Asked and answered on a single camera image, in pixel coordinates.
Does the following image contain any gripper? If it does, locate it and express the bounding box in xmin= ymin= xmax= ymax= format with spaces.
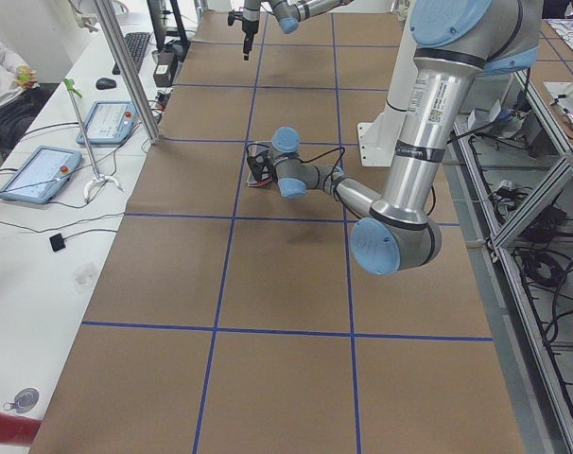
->
xmin=262 ymin=150 xmax=277 ymax=178
xmin=242 ymin=19 xmax=259 ymax=61

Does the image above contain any pink and grey towel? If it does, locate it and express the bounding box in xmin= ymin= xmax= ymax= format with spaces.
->
xmin=246 ymin=143 xmax=272 ymax=187

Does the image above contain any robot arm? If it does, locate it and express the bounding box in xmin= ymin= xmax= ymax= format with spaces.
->
xmin=266 ymin=1 xmax=543 ymax=275
xmin=228 ymin=0 xmax=350 ymax=61

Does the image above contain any monitor stand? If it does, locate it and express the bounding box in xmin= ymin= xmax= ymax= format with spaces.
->
xmin=147 ymin=0 xmax=190 ymax=60

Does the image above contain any black box with label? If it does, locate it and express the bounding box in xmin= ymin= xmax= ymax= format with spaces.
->
xmin=153 ymin=52 xmax=178 ymax=88

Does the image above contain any black keyboard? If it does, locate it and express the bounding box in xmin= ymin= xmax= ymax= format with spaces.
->
xmin=124 ymin=31 xmax=151 ymax=72

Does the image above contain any black computer mouse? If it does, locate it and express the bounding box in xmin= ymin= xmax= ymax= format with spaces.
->
xmin=95 ymin=78 xmax=117 ymax=91

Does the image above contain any far teach pendant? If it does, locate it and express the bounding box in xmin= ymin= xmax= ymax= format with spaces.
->
xmin=84 ymin=101 xmax=138 ymax=147

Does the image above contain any teach pendant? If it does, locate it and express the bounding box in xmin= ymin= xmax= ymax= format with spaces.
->
xmin=84 ymin=101 xmax=138 ymax=147
xmin=0 ymin=146 xmax=82 ymax=204

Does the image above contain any thin metal stand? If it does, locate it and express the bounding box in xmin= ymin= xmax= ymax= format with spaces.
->
xmin=62 ymin=79 xmax=123 ymax=204

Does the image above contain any cardboard box on rack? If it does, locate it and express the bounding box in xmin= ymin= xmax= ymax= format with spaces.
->
xmin=466 ymin=105 xmax=513 ymax=135

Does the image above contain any small black square puck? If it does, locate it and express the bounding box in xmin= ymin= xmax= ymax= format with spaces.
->
xmin=49 ymin=233 xmax=66 ymax=253

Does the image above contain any near teach pendant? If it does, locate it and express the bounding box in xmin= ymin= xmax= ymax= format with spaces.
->
xmin=0 ymin=146 xmax=82 ymax=204

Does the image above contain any seated person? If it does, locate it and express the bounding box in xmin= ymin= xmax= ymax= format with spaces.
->
xmin=0 ymin=42 xmax=52 ymax=156

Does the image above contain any round metal disc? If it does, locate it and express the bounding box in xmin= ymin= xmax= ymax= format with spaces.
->
xmin=3 ymin=387 xmax=40 ymax=414

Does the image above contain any red object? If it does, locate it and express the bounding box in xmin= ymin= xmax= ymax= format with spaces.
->
xmin=0 ymin=412 xmax=42 ymax=447

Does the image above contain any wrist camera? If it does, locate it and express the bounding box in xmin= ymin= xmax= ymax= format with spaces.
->
xmin=227 ymin=10 xmax=244 ymax=26
xmin=247 ymin=156 xmax=272 ymax=185

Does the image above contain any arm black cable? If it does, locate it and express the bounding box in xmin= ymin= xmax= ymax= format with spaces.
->
xmin=246 ymin=140 xmax=349 ymax=200

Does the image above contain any white camera mast base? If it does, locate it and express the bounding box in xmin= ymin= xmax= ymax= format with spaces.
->
xmin=357 ymin=13 xmax=418 ymax=167

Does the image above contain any aluminium frame post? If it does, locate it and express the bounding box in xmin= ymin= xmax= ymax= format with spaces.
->
xmin=94 ymin=0 xmax=160 ymax=145

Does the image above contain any aluminium frame rack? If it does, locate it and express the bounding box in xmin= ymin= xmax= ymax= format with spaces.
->
xmin=448 ymin=58 xmax=573 ymax=453

